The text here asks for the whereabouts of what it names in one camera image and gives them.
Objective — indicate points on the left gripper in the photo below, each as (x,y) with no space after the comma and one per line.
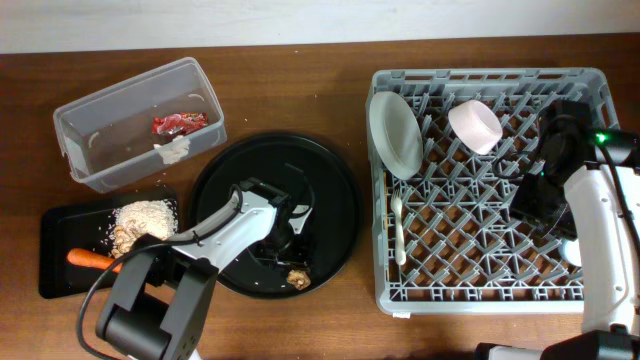
(301,260)

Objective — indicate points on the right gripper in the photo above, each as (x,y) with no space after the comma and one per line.
(519,206)

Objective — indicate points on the white plastic fork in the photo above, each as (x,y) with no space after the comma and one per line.
(396,207)

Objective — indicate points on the rice and seed scraps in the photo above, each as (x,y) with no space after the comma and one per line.
(157,218)

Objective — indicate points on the white tissue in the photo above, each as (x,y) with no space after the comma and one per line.
(173,151)

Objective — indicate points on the grey plate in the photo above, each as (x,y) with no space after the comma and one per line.
(395,134)

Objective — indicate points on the red snack wrapper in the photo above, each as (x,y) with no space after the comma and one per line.
(179,123)

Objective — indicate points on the orange carrot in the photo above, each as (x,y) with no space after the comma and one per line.
(88,259)

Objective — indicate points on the wooden chopstick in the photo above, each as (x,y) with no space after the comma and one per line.
(384,195)

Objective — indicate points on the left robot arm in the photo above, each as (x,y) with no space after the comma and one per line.
(158,304)

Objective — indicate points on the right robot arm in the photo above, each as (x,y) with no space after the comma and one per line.
(594,174)

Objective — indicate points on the grey dishwasher rack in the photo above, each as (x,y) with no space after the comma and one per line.
(466,254)

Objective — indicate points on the brown ginger piece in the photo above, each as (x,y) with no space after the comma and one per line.
(298,279)

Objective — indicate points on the round black tray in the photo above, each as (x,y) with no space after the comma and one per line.
(324,229)

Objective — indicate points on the clear plastic bin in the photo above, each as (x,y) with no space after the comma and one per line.
(107,135)

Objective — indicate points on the black rectangular tray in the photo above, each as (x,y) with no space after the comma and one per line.
(85,226)

